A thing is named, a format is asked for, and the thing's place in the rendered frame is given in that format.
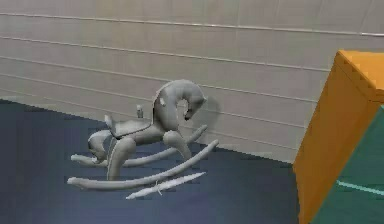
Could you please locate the grey rocking horse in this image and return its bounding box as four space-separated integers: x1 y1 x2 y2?
66 79 220 191

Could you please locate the white flat stick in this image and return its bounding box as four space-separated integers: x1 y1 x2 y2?
125 171 207 200

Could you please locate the orange and green cabinet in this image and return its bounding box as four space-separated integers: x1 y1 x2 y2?
292 49 384 224

